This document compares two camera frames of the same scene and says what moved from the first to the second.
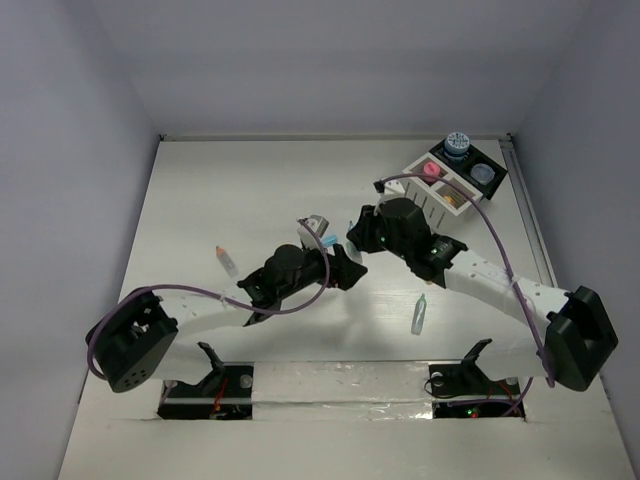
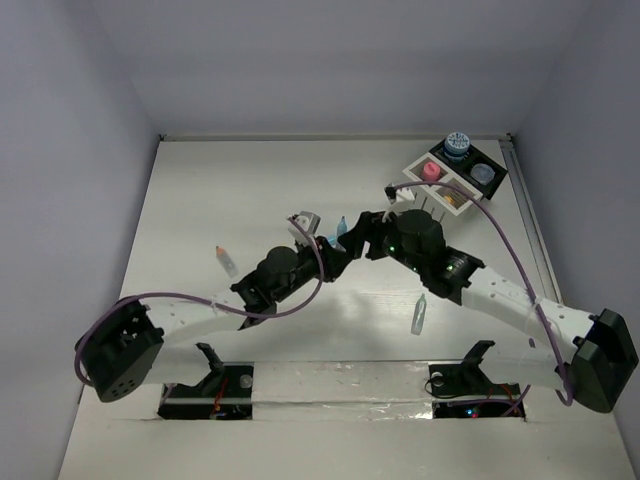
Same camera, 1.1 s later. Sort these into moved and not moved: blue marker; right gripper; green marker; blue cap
Moved: blue marker
Not moved: blue cap; green marker; right gripper
